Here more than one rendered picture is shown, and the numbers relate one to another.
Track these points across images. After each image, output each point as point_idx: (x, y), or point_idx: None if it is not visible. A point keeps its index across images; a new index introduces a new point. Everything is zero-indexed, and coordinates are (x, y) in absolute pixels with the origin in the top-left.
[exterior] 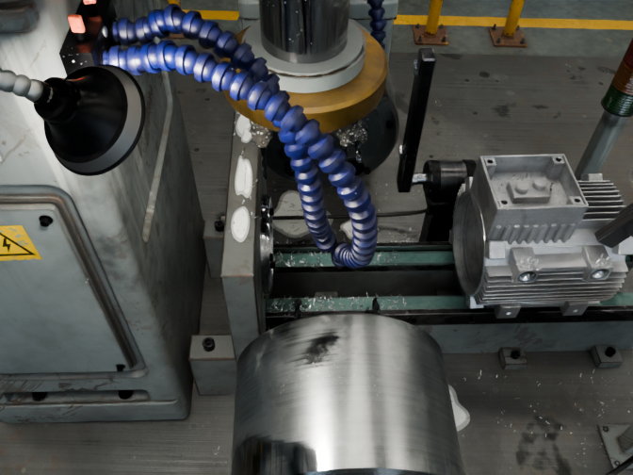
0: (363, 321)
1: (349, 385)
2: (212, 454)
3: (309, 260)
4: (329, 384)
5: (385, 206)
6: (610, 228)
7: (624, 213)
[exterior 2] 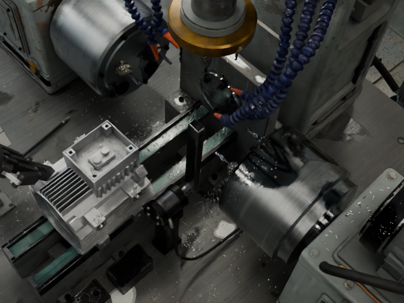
0: (122, 25)
1: (109, 4)
2: (180, 78)
3: (210, 142)
4: (116, 1)
5: (223, 263)
6: (46, 166)
7: (42, 166)
